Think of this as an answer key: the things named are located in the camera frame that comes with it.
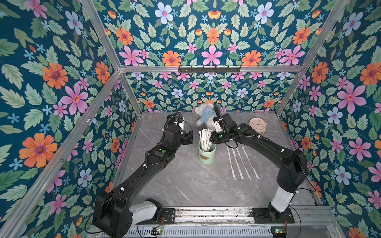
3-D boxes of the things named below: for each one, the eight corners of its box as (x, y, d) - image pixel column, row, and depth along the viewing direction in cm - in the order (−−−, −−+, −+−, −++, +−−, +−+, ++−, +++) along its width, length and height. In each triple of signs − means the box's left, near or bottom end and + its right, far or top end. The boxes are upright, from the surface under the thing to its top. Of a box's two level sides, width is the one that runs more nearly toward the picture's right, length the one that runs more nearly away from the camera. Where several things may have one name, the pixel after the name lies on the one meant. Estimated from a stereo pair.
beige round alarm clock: (250, 133, 110) (252, 129, 107) (247, 121, 118) (248, 117, 115) (267, 133, 110) (269, 129, 107) (262, 121, 118) (264, 117, 115)
